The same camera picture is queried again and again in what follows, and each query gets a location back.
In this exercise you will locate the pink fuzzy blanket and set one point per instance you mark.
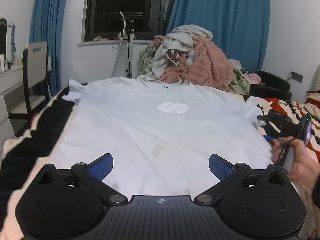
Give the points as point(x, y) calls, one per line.
point(210, 65)

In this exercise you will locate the pink slipper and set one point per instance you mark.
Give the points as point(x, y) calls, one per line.
point(35, 120)

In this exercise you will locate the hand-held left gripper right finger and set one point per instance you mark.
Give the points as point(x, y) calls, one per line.
point(220, 166)

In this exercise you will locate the wavy vanity mirror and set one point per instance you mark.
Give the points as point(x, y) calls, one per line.
point(7, 40)

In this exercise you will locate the pink garment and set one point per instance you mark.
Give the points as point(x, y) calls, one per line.
point(253, 78)

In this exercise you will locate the black armchair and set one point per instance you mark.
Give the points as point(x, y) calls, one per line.
point(272, 85)

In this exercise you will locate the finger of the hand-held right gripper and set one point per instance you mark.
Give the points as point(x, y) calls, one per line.
point(269, 138)
point(263, 120)

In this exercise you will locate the white and black chair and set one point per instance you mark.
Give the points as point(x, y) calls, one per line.
point(36, 62)

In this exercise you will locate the garment steamer stand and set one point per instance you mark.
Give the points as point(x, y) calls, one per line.
point(129, 55)

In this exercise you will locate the blue curtain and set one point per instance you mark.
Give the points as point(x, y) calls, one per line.
point(47, 25)
point(225, 17)

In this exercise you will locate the dark window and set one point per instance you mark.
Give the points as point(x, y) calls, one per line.
point(125, 2)

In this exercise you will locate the beige cloth on windowsill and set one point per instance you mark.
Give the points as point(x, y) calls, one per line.
point(100, 38)

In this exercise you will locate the striped fleece blanket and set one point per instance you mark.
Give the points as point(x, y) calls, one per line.
point(25, 160)

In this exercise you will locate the white T-shirt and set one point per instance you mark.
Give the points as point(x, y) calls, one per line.
point(150, 135)

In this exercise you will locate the pile of clothes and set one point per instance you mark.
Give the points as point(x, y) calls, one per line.
point(145, 60)

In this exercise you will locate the person's right hand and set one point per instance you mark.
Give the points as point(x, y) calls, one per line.
point(305, 165)

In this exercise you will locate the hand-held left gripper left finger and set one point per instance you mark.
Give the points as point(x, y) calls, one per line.
point(101, 166)

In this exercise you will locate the group of cosmetic bottles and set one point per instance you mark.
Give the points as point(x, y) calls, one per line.
point(6, 63)

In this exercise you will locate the grey hoodie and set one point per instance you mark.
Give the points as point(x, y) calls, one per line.
point(180, 40)

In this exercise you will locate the dark wall socket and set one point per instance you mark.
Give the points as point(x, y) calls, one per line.
point(297, 77)

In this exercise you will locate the white dresser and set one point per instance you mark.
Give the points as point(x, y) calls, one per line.
point(7, 87)

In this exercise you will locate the cream knit pillow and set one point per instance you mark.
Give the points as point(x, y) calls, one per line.
point(317, 78)

